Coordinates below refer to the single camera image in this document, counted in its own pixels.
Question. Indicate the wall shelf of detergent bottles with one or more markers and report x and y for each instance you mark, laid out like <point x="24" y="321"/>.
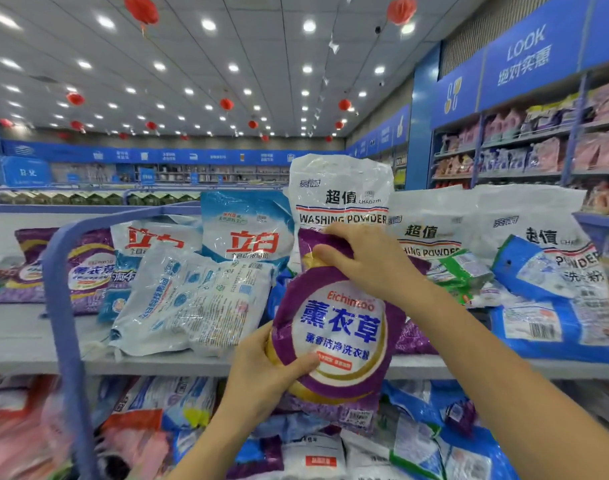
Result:
<point x="544" y="155"/>

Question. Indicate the large blue hanging sign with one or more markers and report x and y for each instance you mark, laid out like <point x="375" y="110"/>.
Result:
<point x="26" y="171"/>

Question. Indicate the green Ariel detergent bag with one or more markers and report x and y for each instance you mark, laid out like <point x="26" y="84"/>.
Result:
<point x="464" y="270"/>

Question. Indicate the small blue hanging sign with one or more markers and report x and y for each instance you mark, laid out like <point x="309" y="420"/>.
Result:
<point x="146" y="176"/>

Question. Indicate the white ceiling spotlight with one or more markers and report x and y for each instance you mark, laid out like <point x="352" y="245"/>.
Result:
<point x="333" y="45"/>

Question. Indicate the large red paper lantern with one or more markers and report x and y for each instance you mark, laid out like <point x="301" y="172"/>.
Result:
<point x="141" y="7"/>
<point x="401" y="8"/>

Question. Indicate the rows of round ceiling lights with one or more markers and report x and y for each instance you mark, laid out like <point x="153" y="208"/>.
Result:
<point x="105" y="22"/>

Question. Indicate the blue wall shelving unit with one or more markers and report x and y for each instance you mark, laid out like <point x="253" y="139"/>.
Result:
<point x="534" y="50"/>

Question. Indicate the blue pillar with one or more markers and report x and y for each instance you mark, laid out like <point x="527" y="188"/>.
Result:
<point x="420" y="125"/>

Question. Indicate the blue wall sign band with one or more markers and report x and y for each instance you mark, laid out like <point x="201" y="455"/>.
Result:
<point x="184" y="155"/>

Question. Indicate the person's right forearm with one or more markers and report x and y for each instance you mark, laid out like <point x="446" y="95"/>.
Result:
<point x="524" y="395"/>

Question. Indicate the grey metal shelf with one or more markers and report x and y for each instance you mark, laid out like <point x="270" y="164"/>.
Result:
<point x="44" y="340"/>

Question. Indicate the rows of small red lanterns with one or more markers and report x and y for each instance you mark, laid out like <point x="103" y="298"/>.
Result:
<point x="75" y="99"/>

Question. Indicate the person's right hand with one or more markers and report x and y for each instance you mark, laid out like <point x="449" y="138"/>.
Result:
<point x="374" y="263"/>

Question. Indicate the person's left hand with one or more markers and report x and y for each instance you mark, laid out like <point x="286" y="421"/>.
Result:
<point x="254" y="390"/>

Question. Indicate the row of green boxes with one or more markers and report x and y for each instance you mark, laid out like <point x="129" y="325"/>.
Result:
<point x="84" y="198"/>

